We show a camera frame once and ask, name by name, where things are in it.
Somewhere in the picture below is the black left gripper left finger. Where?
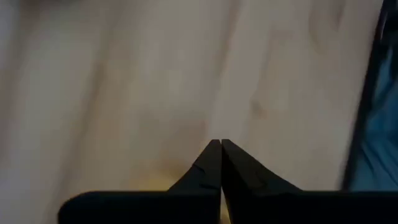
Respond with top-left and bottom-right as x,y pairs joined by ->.
167,139 -> 222,192

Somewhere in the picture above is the teal plastic bin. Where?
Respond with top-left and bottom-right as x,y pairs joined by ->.
340,0 -> 398,191

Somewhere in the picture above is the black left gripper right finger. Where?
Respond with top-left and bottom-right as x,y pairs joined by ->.
221,139 -> 303,192

